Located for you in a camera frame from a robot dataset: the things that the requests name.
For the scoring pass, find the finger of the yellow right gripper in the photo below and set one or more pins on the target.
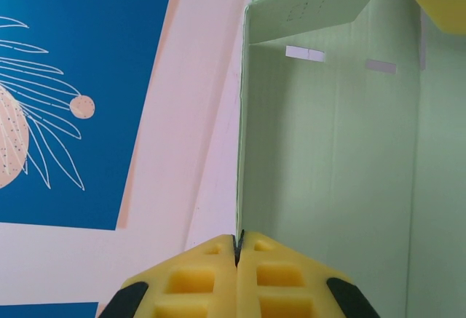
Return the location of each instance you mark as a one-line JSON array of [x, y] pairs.
[[444, 1]]

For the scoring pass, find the blue floral printed mat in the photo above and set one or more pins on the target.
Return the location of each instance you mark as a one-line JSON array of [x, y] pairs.
[[91, 41]]

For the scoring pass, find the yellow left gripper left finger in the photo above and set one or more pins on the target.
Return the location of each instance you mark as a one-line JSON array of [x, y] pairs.
[[189, 289]]

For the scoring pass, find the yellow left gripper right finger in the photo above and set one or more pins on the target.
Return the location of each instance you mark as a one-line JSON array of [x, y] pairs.
[[284, 289]]

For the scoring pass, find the light green paper box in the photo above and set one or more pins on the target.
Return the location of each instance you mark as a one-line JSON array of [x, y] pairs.
[[327, 150]]

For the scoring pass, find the blue floral wall poster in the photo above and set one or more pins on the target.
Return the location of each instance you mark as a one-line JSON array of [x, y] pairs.
[[43, 310]]

